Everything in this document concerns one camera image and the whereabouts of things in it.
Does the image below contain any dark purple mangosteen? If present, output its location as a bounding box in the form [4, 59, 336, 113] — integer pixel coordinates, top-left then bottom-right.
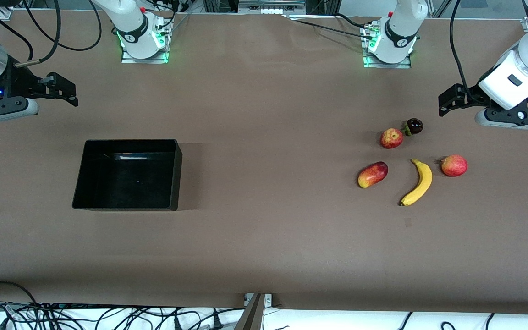
[401, 118, 424, 137]

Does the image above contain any looping black right arm cable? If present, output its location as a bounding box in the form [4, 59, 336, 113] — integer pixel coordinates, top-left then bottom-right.
[22, 0, 103, 52]

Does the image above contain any red yellow mango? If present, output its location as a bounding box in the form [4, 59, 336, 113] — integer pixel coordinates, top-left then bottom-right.
[358, 161, 389, 189]

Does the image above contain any black plastic box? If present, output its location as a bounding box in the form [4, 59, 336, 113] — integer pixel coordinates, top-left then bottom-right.
[72, 139, 183, 212]

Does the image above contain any red yellow apple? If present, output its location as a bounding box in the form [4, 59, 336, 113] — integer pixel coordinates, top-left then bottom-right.
[380, 128, 404, 149]

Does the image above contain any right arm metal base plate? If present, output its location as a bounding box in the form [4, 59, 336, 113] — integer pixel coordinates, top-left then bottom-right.
[121, 25, 170, 64]

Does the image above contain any arched black floor cable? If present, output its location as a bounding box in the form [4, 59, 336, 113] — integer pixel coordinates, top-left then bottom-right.
[0, 280, 42, 307]

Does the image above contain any brown table cover sheet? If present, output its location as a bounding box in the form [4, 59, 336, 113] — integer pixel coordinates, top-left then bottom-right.
[0, 9, 528, 317]

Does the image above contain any grey camera pole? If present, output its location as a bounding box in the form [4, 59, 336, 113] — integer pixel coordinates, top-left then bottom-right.
[234, 293, 264, 330]

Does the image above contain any small metal edge bracket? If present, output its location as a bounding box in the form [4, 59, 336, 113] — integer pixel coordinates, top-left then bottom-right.
[244, 293, 273, 307]

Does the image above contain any black left base cable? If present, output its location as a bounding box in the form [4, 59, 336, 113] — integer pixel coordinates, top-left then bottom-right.
[291, 18, 374, 39]
[333, 13, 374, 31]

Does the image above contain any yellow banana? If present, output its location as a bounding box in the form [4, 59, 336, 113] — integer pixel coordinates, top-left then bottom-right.
[400, 158, 433, 207]

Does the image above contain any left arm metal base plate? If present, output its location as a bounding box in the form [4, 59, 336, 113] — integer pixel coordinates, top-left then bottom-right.
[363, 23, 412, 69]

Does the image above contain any black cable with metal plug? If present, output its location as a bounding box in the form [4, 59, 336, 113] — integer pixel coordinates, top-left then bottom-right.
[14, 0, 62, 68]

